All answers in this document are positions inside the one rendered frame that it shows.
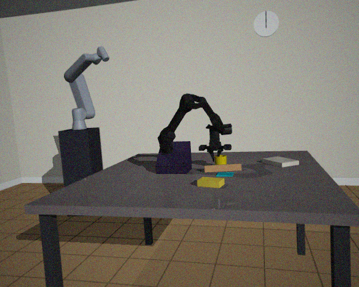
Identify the olive yellow rectangular block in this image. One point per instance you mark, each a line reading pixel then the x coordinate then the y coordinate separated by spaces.
pixel 210 182

